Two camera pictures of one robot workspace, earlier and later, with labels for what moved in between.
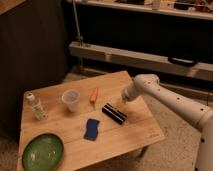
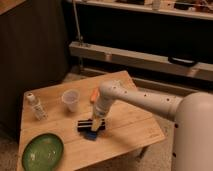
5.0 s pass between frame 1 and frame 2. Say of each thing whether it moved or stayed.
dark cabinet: stayed
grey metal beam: stayed
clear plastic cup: stayed
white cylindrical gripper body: moved
